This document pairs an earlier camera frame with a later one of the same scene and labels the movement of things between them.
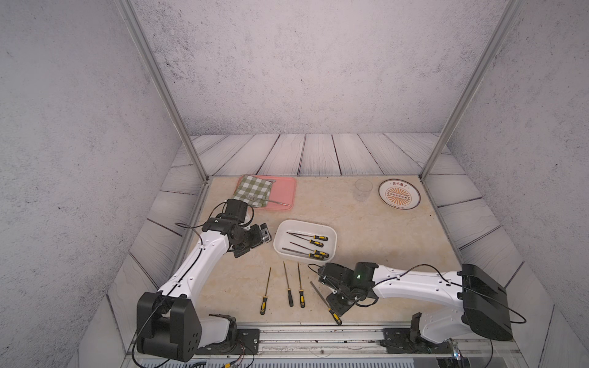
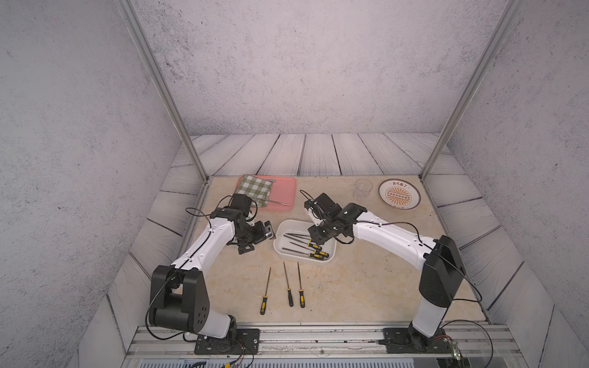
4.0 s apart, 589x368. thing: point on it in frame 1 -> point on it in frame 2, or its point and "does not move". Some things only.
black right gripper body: x=339 y=301 -> x=321 y=232
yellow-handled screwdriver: x=333 y=313 -> x=298 y=238
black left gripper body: x=251 y=238 does not move
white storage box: x=302 y=241 does not move
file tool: x=322 y=254 does not move
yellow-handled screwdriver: x=311 y=255 does not move
